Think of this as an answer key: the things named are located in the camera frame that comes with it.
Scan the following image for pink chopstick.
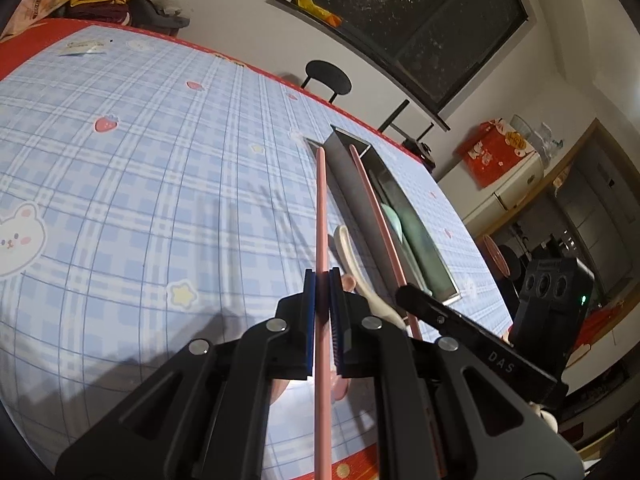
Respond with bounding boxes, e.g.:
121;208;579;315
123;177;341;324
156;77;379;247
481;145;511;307
314;145;332;480
348;144;424;342

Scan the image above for black metal frame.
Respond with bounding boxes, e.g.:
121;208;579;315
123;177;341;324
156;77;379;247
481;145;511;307
377;99;436;144

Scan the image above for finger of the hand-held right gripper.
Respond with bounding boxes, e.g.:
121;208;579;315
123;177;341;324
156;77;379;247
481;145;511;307
395;283;482;357

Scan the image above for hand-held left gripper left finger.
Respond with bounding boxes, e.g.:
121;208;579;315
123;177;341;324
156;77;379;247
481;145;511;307
55;269;317;480

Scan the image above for brown trash bin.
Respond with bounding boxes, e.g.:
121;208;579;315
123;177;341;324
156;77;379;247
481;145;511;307
479;234;511;277

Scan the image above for yellow snack packet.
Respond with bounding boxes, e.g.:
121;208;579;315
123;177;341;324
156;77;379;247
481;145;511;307
297;0;344;29

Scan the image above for perforated metal utensil tray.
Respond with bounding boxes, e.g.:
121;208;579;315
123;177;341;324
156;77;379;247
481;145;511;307
304;124;462;307

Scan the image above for dark window sill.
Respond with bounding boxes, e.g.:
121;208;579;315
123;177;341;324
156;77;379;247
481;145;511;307
267;0;451;134

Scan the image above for light green spoon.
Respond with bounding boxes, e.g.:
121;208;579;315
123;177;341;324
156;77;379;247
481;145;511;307
379;202;437;297

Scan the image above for dark framed window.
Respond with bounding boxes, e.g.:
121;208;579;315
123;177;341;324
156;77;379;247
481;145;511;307
289;0;531;117

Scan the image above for clear containers on refrigerator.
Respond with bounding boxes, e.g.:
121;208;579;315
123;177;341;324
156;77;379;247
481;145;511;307
509;113;556;166

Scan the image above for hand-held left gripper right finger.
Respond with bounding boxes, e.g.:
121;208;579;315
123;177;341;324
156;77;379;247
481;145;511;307
327;267;586;480

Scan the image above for cream refrigerator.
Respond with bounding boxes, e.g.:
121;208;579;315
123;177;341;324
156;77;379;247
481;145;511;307
436;119;547;223

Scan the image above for blue plaid table mat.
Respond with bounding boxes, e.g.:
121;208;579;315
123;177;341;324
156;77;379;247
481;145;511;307
0;30;518;476

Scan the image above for small white paper sachets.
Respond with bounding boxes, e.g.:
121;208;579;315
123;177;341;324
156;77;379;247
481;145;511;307
57;39;109;56

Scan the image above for red gift box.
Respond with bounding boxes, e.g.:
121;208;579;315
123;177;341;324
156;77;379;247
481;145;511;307
458;118;531;189

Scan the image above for beige spoon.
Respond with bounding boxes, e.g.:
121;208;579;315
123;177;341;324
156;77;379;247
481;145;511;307
333;224;407;332

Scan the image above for black round-back chair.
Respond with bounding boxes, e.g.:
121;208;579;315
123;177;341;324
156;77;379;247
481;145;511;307
302;59;354;106

